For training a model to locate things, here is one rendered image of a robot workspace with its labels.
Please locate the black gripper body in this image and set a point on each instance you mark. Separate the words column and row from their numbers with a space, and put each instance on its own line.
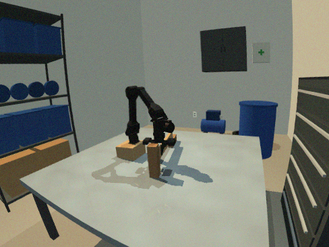
column 159, row 138

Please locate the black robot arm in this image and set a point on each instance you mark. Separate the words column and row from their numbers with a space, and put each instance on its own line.
column 155, row 111

